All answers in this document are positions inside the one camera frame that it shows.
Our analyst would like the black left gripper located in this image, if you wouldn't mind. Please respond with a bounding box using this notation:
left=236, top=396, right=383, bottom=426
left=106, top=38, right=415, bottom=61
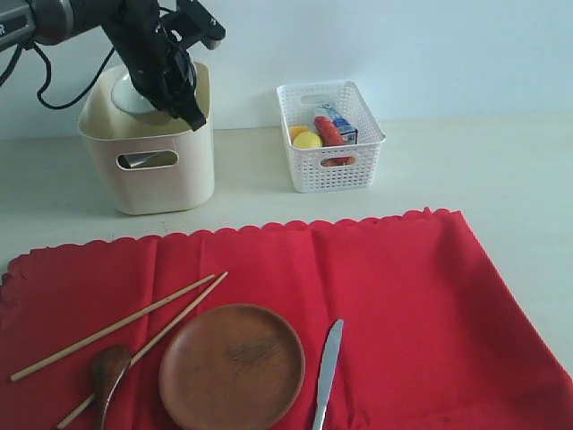
left=102, top=1, right=207, bottom=132

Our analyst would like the stainless steel cup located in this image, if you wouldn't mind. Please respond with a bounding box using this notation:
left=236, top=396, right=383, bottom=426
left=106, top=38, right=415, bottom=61
left=117, top=150, right=178, bottom=169

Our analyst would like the pale green bowl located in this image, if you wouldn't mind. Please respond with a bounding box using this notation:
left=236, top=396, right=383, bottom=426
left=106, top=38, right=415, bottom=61
left=110, top=72, right=173, bottom=126

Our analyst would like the orange cheese block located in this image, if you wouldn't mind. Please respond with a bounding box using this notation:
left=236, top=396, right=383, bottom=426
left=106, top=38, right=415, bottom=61
left=288, top=125, right=309, bottom=141

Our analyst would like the yellow lemon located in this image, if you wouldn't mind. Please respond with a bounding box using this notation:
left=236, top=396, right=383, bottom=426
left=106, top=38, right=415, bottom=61
left=292, top=131, right=322, bottom=150

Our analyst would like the blue white milk carton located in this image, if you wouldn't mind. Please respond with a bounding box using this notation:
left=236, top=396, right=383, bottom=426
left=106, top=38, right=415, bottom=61
left=314, top=103, right=358, bottom=144

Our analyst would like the wooden chopstick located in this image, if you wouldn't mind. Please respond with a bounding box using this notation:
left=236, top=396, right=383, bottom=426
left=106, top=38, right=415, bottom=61
left=56, top=271, right=228, bottom=429
left=9, top=274, right=215, bottom=383

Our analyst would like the brown wooden plate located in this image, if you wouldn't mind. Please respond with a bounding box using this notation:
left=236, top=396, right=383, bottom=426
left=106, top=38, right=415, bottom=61
left=158, top=304, right=305, bottom=429

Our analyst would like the brown wooden spoon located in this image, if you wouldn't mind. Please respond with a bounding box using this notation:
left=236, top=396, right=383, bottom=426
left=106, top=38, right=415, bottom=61
left=92, top=345, right=132, bottom=429

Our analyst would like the silver table knife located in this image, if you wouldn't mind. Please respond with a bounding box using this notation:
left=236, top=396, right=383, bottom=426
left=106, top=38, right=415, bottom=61
left=311, top=319, right=345, bottom=430

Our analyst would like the orange fried food piece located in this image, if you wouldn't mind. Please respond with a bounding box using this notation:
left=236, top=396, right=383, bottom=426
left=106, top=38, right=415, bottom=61
left=321, top=156, right=356, bottom=168

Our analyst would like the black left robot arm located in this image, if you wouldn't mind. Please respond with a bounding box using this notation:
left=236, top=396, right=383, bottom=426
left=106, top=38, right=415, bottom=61
left=1, top=1, right=211, bottom=131

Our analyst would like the cream plastic bin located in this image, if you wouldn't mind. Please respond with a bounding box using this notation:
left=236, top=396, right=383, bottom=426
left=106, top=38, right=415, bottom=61
left=78, top=65, right=215, bottom=215

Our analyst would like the white perforated plastic basket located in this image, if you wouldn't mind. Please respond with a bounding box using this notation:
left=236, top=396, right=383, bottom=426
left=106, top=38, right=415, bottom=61
left=277, top=81, right=386, bottom=193

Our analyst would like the red scalloped cloth mat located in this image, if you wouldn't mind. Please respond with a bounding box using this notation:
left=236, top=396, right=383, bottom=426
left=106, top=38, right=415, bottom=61
left=1, top=210, right=572, bottom=429

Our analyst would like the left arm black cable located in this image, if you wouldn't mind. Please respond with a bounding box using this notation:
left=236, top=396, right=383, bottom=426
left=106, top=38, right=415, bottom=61
left=0, top=35, right=117, bottom=111

